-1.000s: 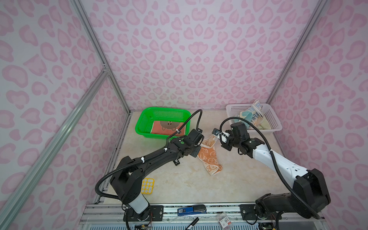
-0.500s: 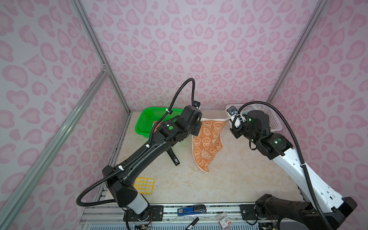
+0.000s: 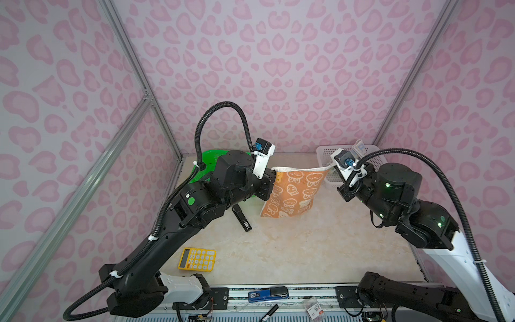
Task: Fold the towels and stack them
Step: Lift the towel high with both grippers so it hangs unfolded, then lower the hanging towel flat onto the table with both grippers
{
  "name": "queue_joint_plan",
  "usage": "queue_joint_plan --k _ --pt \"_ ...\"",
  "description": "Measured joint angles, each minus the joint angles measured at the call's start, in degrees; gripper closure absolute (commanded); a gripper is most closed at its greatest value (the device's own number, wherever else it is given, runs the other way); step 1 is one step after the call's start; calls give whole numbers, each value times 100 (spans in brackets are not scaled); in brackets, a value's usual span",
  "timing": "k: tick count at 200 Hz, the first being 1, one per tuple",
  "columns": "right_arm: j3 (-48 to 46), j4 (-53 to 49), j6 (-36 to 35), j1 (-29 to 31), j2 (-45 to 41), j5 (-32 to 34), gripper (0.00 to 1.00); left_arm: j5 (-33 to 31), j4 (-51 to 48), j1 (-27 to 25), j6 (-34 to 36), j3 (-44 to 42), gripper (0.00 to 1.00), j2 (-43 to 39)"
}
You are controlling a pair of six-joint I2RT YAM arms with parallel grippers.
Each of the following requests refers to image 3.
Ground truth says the cream orange patterned towel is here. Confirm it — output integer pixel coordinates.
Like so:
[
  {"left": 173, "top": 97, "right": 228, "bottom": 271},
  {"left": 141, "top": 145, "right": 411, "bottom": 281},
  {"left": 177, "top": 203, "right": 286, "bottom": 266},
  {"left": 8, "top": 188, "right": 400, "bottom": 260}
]
[{"left": 260, "top": 166, "right": 332, "bottom": 219}]

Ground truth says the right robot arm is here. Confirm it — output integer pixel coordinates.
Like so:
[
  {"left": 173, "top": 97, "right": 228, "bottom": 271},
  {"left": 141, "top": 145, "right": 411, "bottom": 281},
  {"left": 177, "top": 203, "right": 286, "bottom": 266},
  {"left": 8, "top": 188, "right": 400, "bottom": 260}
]
[{"left": 336, "top": 163, "right": 497, "bottom": 321}]

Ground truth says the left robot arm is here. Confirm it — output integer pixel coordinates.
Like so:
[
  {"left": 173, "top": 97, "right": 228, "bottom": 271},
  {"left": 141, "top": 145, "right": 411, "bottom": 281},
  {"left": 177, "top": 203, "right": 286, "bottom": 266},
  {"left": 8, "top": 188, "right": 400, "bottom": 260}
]
[{"left": 99, "top": 146, "right": 276, "bottom": 317}]

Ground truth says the black marker device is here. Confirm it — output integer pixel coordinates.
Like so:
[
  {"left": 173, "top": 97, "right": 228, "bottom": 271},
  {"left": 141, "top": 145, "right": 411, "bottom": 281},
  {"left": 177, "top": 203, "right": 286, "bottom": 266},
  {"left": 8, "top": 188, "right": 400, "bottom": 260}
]
[{"left": 231, "top": 204, "right": 252, "bottom": 232}]

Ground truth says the white blue lettered towel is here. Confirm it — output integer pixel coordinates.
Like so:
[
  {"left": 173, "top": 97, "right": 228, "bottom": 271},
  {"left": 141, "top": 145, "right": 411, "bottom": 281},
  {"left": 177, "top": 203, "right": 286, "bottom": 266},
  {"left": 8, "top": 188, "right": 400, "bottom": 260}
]
[{"left": 351, "top": 140, "right": 367, "bottom": 159}]

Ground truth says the white plastic basket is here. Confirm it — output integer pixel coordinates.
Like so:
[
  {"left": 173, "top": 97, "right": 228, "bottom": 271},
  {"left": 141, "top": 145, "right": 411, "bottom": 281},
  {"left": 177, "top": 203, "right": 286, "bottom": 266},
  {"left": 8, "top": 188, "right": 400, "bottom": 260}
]
[{"left": 316, "top": 144, "right": 388, "bottom": 186}]

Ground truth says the green plastic basket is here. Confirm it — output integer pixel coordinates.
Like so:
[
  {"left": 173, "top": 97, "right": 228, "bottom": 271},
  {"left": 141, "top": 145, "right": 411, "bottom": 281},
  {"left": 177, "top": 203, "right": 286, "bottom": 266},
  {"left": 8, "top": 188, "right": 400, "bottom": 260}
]
[{"left": 190, "top": 150, "right": 254, "bottom": 205}]

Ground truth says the yellow calculator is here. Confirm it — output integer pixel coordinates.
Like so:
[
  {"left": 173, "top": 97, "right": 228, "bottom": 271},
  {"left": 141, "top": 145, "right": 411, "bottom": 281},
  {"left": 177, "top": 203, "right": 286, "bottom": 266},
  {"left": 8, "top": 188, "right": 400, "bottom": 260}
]
[{"left": 178, "top": 248, "right": 217, "bottom": 272}]

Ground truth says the blue stapler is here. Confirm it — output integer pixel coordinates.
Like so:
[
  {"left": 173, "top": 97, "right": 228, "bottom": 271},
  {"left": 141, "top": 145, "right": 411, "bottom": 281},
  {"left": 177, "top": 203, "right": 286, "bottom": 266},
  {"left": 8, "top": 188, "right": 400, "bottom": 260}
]
[{"left": 248, "top": 286, "right": 289, "bottom": 303}]

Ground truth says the black pen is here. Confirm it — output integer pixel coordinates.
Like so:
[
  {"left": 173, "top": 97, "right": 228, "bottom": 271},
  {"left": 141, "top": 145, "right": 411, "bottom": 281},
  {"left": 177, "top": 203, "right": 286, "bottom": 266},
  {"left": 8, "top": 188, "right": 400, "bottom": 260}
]
[{"left": 260, "top": 304, "right": 279, "bottom": 322}]

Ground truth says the small plastic bag red label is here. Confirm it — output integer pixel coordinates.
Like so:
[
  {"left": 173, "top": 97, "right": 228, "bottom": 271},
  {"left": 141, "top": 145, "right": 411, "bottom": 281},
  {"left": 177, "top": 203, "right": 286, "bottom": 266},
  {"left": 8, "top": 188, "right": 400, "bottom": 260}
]
[{"left": 303, "top": 297, "right": 325, "bottom": 322}]

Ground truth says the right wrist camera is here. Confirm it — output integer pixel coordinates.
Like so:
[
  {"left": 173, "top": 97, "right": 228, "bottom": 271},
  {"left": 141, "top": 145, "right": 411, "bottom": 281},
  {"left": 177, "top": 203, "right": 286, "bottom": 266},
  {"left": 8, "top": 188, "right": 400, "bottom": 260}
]
[{"left": 331, "top": 148, "right": 367, "bottom": 188}]

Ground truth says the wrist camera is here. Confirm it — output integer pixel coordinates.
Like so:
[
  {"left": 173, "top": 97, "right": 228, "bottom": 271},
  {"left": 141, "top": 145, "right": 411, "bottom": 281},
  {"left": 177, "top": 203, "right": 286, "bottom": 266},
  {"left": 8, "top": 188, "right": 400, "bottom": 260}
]
[
  {"left": 252, "top": 138, "right": 276, "bottom": 179},
  {"left": 331, "top": 148, "right": 367, "bottom": 188}
]

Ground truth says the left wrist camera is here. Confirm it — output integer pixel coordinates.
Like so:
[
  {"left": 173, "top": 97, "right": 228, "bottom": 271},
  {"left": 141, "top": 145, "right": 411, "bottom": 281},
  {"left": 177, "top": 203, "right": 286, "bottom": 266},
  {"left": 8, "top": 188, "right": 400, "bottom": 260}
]
[{"left": 252, "top": 138, "right": 276, "bottom": 179}]

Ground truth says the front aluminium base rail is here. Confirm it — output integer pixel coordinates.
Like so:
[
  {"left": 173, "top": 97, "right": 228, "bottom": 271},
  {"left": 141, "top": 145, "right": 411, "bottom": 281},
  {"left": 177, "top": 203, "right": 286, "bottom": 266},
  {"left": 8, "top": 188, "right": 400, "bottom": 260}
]
[{"left": 108, "top": 281, "right": 459, "bottom": 322}]

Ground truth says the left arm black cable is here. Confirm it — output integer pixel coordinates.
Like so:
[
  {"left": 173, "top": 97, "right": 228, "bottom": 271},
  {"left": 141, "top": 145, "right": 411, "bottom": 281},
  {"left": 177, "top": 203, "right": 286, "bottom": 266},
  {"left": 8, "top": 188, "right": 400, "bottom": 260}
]
[{"left": 62, "top": 101, "right": 258, "bottom": 322}]

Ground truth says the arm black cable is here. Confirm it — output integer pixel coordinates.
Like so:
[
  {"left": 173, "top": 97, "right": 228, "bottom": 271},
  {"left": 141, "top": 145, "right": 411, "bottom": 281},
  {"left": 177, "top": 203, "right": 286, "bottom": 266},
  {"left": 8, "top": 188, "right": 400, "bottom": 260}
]
[
  {"left": 345, "top": 148, "right": 508, "bottom": 322},
  {"left": 62, "top": 101, "right": 258, "bottom": 322}
]

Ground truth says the aluminium frame rail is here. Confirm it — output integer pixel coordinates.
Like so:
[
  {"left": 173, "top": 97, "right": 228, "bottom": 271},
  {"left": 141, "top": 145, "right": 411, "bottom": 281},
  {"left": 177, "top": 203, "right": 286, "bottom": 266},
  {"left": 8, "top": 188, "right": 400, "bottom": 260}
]
[{"left": 1, "top": 1, "right": 182, "bottom": 321}]

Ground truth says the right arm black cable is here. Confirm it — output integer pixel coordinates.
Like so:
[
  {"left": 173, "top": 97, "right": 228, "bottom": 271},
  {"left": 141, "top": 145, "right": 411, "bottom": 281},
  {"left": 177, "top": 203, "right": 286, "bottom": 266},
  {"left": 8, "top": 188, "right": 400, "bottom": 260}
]
[{"left": 345, "top": 148, "right": 508, "bottom": 322}]

